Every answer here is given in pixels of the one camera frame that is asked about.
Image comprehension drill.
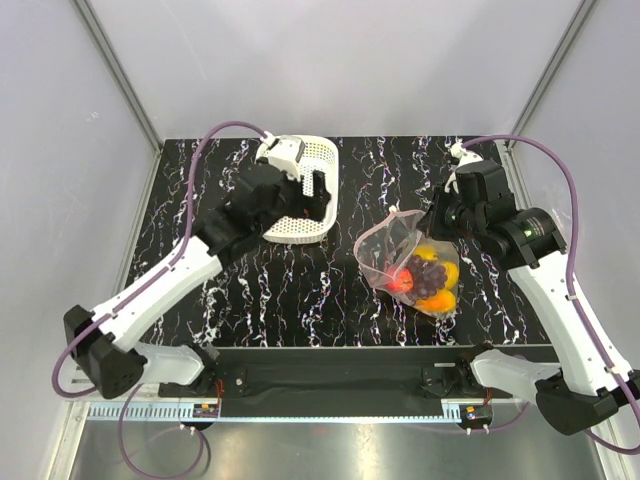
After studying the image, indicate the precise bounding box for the yellow lemon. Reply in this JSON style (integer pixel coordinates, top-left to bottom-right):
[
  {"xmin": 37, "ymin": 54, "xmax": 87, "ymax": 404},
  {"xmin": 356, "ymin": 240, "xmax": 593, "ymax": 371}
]
[
  {"xmin": 442, "ymin": 261, "xmax": 459, "ymax": 291},
  {"xmin": 413, "ymin": 244, "xmax": 439, "ymax": 262}
]

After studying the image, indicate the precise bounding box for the clear pink-dotted zip bag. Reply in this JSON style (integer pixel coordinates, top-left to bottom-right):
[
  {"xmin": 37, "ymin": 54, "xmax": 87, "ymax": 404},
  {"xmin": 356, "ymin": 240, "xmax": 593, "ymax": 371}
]
[{"xmin": 354, "ymin": 208, "xmax": 460, "ymax": 316}]

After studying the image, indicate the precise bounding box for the dark red grape bunch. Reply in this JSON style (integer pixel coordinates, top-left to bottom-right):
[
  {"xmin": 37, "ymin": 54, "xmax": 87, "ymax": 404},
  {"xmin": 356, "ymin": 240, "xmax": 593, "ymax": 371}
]
[{"xmin": 407, "ymin": 255, "xmax": 447, "ymax": 299}]

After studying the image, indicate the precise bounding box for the red strawberry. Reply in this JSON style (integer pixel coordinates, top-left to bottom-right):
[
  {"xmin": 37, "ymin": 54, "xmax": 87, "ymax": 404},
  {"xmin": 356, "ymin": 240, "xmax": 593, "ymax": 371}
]
[{"xmin": 387, "ymin": 268, "xmax": 414, "ymax": 294}]

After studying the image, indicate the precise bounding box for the orange mango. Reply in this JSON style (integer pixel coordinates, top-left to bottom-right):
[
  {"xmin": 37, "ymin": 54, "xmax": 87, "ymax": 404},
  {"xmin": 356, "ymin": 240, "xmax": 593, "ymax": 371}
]
[{"xmin": 413, "ymin": 289, "xmax": 457, "ymax": 314}]

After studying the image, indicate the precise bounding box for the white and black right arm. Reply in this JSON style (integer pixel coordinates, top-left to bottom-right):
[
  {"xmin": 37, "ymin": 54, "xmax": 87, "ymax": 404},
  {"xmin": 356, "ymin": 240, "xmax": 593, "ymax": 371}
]
[{"xmin": 428, "ymin": 158, "xmax": 639, "ymax": 435}]

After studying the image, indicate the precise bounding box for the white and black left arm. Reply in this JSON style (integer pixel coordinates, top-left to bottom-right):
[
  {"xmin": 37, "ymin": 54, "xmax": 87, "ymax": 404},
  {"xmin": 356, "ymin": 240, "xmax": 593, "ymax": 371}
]
[{"xmin": 63, "ymin": 163, "xmax": 339, "ymax": 399}]

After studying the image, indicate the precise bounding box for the white perforated plastic basket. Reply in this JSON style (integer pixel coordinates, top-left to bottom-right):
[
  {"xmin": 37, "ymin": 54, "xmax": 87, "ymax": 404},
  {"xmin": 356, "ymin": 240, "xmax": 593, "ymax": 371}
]
[{"xmin": 263, "ymin": 135, "xmax": 340, "ymax": 245}]

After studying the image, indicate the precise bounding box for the pile of spare plastic bags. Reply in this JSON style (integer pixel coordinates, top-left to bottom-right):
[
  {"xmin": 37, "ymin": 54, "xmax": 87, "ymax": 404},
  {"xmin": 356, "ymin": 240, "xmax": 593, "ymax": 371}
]
[{"xmin": 551, "ymin": 207, "xmax": 573, "ymax": 248}]

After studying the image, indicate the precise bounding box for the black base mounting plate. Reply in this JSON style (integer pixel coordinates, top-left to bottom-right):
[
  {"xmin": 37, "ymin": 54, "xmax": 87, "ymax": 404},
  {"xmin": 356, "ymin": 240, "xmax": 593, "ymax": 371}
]
[{"xmin": 159, "ymin": 346, "xmax": 485, "ymax": 421}]

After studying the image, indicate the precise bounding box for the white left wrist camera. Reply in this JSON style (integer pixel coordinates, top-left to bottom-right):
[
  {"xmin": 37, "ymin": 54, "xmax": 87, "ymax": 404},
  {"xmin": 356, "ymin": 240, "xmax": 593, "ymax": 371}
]
[{"xmin": 256, "ymin": 131, "xmax": 305, "ymax": 181}]

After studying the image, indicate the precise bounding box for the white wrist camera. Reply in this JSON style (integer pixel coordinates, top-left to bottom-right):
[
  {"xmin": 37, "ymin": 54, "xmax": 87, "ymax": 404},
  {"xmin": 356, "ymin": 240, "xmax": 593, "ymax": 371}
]
[
  {"xmin": 444, "ymin": 142, "xmax": 483, "ymax": 194},
  {"xmin": 256, "ymin": 131, "xmax": 305, "ymax": 181}
]

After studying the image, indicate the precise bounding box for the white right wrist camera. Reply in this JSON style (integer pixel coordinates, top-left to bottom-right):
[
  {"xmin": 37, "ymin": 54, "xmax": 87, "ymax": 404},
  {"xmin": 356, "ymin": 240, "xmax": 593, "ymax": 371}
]
[{"xmin": 444, "ymin": 142, "xmax": 483, "ymax": 194}]

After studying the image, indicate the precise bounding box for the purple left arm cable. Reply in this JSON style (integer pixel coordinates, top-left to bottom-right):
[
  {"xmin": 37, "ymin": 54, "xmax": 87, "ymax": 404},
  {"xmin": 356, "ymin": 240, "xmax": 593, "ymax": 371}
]
[{"xmin": 52, "ymin": 121, "xmax": 274, "ymax": 479}]

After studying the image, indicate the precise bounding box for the aluminium frame rail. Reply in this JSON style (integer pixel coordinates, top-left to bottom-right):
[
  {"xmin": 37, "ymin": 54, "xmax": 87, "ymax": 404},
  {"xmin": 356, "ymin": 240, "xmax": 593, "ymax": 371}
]
[{"xmin": 60, "ymin": 365, "xmax": 172, "ymax": 400}]

